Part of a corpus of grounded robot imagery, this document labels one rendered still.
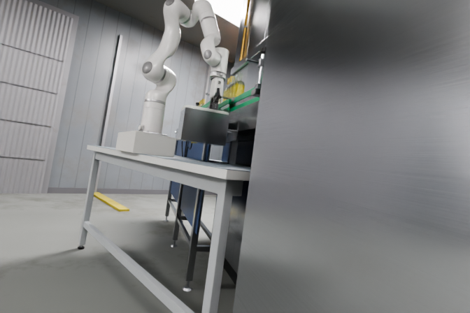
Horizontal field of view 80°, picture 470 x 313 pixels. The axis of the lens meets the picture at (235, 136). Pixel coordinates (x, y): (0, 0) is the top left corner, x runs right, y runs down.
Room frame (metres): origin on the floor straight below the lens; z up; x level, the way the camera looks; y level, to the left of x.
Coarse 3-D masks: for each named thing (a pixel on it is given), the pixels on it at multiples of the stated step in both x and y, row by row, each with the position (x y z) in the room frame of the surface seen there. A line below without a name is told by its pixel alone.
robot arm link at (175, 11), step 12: (168, 0) 1.48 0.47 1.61; (168, 12) 1.49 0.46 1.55; (180, 12) 1.52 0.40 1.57; (168, 24) 1.53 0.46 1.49; (168, 36) 1.54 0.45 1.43; (180, 36) 1.59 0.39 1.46; (168, 48) 1.54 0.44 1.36; (156, 60) 1.50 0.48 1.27; (144, 72) 1.50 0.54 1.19; (156, 72) 1.50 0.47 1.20
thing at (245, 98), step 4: (252, 88) 1.31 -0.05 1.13; (244, 92) 1.42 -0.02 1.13; (248, 92) 1.36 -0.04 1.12; (236, 96) 1.54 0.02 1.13; (240, 96) 1.48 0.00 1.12; (244, 96) 1.41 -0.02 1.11; (248, 96) 1.36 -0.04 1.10; (252, 96) 1.30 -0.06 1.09; (236, 100) 1.53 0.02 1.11; (240, 100) 1.48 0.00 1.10; (244, 100) 1.42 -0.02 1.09; (248, 100) 1.35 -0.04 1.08; (252, 100) 1.29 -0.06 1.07; (256, 100) 1.25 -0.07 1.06; (232, 104) 1.61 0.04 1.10; (236, 104) 1.53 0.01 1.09; (240, 104) 1.46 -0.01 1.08; (244, 104) 1.40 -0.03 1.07; (248, 104) 1.34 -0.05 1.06; (232, 108) 1.59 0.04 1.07; (236, 108) 1.51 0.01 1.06
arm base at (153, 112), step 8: (144, 104) 1.54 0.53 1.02; (152, 104) 1.52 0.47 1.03; (160, 104) 1.54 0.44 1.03; (144, 112) 1.53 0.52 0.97; (152, 112) 1.52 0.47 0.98; (160, 112) 1.54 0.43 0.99; (144, 120) 1.52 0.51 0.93; (152, 120) 1.52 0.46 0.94; (160, 120) 1.55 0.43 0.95; (144, 128) 1.52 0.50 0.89; (152, 128) 1.52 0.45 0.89; (160, 128) 1.55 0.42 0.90
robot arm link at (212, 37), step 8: (208, 16) 1.45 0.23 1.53; (208, 24) 1.44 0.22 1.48; (216, 24) 1.46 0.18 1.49; (208, 32) 1.43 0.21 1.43; (216, 32) 1.43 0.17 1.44; (208, 40) 1.35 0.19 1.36; (216, 40) 1.43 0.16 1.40; (208, 48) 1.34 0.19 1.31; (208, 56) 1.33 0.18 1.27; (216, 56) 1.34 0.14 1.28; (216, 64) 1.38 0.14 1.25
